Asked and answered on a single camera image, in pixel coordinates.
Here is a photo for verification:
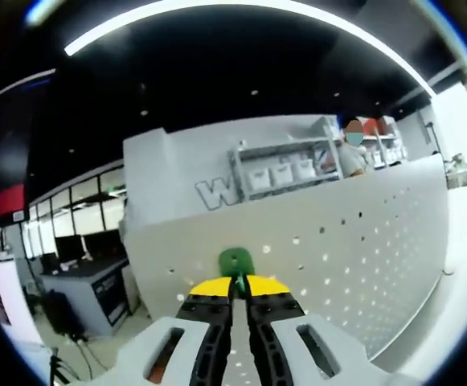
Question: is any white perforated mounting plate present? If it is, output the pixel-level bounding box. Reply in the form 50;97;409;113
122;154;451;386

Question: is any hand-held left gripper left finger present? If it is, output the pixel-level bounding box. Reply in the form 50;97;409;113
116;276;233;386

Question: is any black background chair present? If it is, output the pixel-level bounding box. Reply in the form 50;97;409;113
42;289;88;339

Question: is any black pole stand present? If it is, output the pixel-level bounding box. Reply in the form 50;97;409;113
425;120;439;156

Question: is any grey background desk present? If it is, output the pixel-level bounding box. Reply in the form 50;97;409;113
39;257;132;337

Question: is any large black wall screen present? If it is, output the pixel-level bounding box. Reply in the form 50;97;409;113
0;92;31;226

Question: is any white lettered wall panel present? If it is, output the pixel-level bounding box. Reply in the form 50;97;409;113
122;114;341;234

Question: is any green hook assembly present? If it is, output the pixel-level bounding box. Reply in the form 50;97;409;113
218;247;255;301

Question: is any grey metal shelf rack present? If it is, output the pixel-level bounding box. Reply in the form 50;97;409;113
227;116;409;202

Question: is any black stand with cables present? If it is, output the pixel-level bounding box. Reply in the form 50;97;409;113
47;345;81;386

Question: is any background black monitor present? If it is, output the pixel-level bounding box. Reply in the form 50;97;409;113
54;235;85;262
84;231;124;258

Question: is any curved white ceiling light strip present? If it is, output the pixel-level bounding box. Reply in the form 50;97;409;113
63;0;439;97

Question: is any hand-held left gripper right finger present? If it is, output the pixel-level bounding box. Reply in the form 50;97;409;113
244;274;421;386

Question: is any white storage bin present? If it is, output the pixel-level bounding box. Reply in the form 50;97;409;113
293;158;317;182
271;163;294;188
247;168;272;192

